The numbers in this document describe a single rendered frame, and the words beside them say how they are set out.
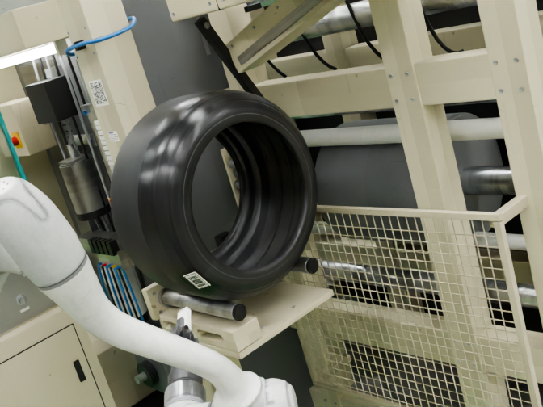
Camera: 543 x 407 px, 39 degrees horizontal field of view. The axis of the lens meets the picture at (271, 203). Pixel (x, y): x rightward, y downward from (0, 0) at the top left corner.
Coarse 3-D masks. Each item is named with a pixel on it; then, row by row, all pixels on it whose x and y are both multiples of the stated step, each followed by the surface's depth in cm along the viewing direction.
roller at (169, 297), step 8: (168, 296) 218; (176, 296) 215; (184, 296) 212; (192, 296) 210; (168, 304) 220; (176, 304) 215; (184, 304) 211; (192, 304) 208; (200, 304) 206; (208, 304) 203; (216, 304) 201; (224, 304) 199; (232, 304) 197; (240, 304) 196; (200, 312) 207; (208, 312) 203; (216, 312) 200; (224, 312) 198; (232, 312) 195; (240, 312) 196; (240, 320) 196
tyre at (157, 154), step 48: (192, 96) 198; (240, 96) 196; (144, 144) 189; (192, 144) 184; (240, 144) 227; (288, 144) 205; (144, 192) 184; (240, 192) 231; (288, 192) 225; (144, 240) 188; (192, 240) 185; (240, 240) 228; (288, 240) 208; (192, 288) 192; (240, 288) 196
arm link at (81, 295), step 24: (48, 288) 127; (72, 288) 127; (96, 288) 132; (72, 312) 131; (96, 312) 132; (120, 312) 137; (96, 336) 135; (120, 336) 135; (144, 336) 137; (168, 336) 139; (168, 360) 139; (192, 360) 140; (216, 360) 142; (216, 384) 143; (240, 384) 144; (264, 384) 148; (288, 384) 150
